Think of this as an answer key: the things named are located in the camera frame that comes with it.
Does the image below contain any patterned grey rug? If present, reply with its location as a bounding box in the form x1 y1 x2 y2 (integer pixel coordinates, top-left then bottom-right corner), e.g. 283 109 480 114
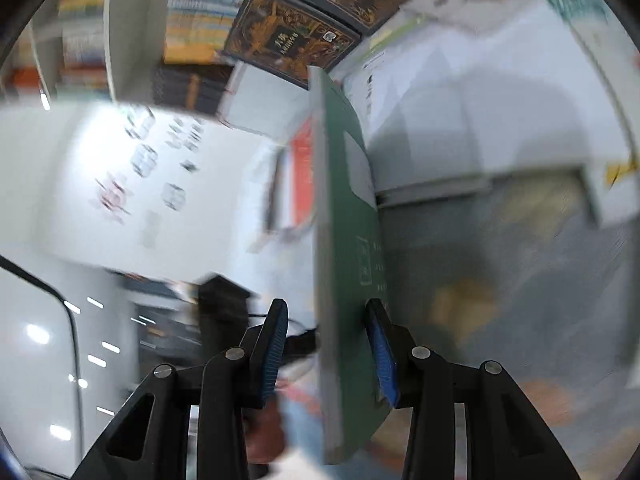
278 164 640 480

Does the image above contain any dark ornate encyclopedia book lower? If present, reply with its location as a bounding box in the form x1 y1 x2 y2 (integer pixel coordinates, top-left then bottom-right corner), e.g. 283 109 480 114
224 0 361 89

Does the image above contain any white bookshelf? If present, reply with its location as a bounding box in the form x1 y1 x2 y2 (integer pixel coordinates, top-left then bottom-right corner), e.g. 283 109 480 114
0 0 281 126

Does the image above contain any red Pinocchio book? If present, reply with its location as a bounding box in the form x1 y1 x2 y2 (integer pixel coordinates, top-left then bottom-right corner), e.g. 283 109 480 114
274 117 314 231

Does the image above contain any person's left hand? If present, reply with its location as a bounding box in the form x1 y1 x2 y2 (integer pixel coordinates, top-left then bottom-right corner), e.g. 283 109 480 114
245 396 286 465

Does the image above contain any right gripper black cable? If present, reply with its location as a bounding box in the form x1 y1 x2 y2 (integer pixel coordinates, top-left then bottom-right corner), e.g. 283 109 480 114
0 253 87 476

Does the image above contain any Lunyu teal title book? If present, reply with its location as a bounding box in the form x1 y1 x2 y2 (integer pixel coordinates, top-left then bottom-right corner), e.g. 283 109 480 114
547 0 639 75

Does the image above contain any green poetry book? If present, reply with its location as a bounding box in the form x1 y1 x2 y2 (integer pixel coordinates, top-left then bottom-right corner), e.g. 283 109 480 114
308 66 390 465

